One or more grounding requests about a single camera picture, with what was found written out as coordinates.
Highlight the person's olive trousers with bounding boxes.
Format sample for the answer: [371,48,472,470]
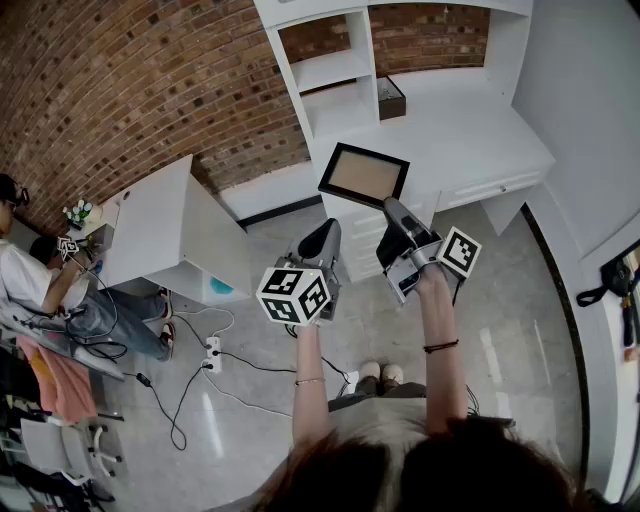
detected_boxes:
[353,377,426,400]

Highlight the white shelf desk unit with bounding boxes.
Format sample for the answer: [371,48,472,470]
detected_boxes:
[219,0,557,284]

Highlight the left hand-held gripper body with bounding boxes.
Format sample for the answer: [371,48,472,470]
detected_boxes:
[255,243,343,330]

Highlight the person's beige shoe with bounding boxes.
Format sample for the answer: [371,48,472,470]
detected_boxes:
[359,361,384,394]
[381,363,406,394]

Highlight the dark brown open box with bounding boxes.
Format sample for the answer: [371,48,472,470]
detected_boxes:
[377,75,407,122]

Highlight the white side desk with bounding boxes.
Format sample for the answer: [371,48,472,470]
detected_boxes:
[92,154,254,305]

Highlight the long black power cable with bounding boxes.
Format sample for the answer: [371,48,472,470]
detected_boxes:
[214,349,351,387]

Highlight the small potted flower plant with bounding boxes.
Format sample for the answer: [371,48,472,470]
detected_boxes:
[63,198,96,227]

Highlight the person's left forearm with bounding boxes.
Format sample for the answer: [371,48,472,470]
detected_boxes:
[290,322,331,449]

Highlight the black strap bag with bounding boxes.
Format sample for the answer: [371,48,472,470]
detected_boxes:
[575,252,640,308]

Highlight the person's right forearm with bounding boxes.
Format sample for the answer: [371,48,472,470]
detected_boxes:
[418,294,469,436]

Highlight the person's beige shirt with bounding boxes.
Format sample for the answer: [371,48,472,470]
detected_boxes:
[209,394,431,512]

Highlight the black cable with adapter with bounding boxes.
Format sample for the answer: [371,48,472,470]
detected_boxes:
[122,362,211,450]

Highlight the dark hanging tool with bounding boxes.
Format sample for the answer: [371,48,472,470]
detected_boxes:
[621,294,639,349]

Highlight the person's left beige shoe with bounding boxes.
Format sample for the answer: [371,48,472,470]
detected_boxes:
[359,361,384,394]

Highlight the white office chair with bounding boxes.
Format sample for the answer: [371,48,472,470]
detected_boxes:
[14,414,124,487]

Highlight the pink cloth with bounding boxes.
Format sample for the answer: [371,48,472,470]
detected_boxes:
[17,333,99,424]

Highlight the person's right hand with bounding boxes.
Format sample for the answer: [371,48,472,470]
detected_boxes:
[416,263,453,300]

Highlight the black framed picture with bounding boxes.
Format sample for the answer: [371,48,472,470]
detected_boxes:
[317,141,412,209]

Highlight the small white box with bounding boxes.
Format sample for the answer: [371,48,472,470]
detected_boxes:
[92,203,122,227]

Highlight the person's right beige shoe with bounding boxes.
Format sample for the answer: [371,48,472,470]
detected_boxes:
[381,363,406,394]

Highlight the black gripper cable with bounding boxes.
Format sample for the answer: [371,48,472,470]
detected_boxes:
[322,356,354,399]

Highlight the long white cable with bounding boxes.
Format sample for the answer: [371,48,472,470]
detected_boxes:
[202,369,294,419]

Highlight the white power strip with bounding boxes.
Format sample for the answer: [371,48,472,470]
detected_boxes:
[204,335,224,374]

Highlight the grey metal box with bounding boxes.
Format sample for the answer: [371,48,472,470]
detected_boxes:
[85,223,120,250]

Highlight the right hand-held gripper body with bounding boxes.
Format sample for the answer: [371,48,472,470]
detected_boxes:
[383,225,483,307]

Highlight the looped white cable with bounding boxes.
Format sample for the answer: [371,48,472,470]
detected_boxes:
[169,306,236,347]

